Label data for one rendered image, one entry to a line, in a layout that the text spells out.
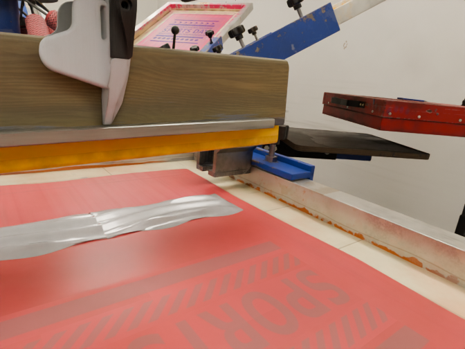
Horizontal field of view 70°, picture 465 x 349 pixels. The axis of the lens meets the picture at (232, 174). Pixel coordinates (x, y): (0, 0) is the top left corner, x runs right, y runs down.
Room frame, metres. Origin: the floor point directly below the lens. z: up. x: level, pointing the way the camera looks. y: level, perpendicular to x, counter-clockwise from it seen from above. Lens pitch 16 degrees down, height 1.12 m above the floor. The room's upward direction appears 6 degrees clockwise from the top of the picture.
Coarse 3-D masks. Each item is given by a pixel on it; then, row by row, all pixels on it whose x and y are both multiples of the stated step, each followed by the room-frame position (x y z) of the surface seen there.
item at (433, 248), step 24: (48, 168) 0.49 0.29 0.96; (72, 168) 0.51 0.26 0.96; (264, 192) 0.49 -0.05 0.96; (288, 192) 0.45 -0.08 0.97; (312, 192) 0.42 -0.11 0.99; (336, 192) 0.42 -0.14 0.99; (336, 216) 0.39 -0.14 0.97; (360, 216) 0.36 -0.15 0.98; (384, 216) 0.35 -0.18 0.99; (408, 216) 0.36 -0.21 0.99; (384, 240) 0.34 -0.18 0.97; (408, 240) 0.32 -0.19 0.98; (432, 240) 0.30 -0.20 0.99; (456, 240) 0.30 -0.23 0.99; (432, 264) 0.30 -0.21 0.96; (456, 264) 0.28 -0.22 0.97
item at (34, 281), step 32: (0, 192) 0.39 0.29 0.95; (32, 192) 0.40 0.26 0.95; (64, 192) 0.41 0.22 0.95; (0, 224) 0.31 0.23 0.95; (64, 256) 0.26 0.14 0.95; (96, 256) 0.27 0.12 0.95; (0, 288) 0.21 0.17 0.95; (32, 288) 0.21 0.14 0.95; (64, 288) 0.22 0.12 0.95; (96, 288) 0.22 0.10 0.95
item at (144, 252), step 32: (96, 192) 0.43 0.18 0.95; (128, 192) 0.44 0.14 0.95; (160, 192) 0.45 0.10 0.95; (192, 192) 0.46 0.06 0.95; (224, 192) 0.48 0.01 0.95; (192, 224) 0.35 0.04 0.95; (224, 224) 0.36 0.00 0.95; (256, 224) 0.37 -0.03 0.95; (288, 224) 0.38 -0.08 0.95; (128, 256) 0.27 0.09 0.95; (160, 256) 0.28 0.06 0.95; (192, 256) 0.28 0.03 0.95; (320, 256) 0.31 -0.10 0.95; (352, 256) 0.31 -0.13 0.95; (352, 288) 0.26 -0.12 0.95; (384, 288) 0.26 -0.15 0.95; (416, 320) 0.22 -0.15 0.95; (448, 320) 0.23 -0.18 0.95
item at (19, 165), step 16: (192, 144) 0.34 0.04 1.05; (208, 144) 0.35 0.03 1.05; (224, 144) 0.36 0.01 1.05; (240, 144) 0.38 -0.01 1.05; (256, 144) 0.39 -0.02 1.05; (16, 160) 0.24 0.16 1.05; (32, 160) 0.25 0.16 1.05; (48, 160) 0.25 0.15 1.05; (64, 160) 0.26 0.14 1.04; (80, 160) 0.27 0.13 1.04; (96, 160) 0.28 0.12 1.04; (112, 160) 0.29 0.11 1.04
